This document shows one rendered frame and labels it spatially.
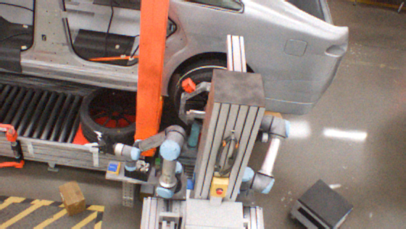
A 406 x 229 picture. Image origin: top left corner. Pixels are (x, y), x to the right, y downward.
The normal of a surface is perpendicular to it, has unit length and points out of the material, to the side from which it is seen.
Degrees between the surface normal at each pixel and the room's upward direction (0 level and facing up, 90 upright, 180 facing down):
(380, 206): 0
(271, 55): 90
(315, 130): 0
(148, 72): 90
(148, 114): 90
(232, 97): 0
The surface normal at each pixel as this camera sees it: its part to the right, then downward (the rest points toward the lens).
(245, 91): 0.13, -0.70
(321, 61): 0.01, 0.71
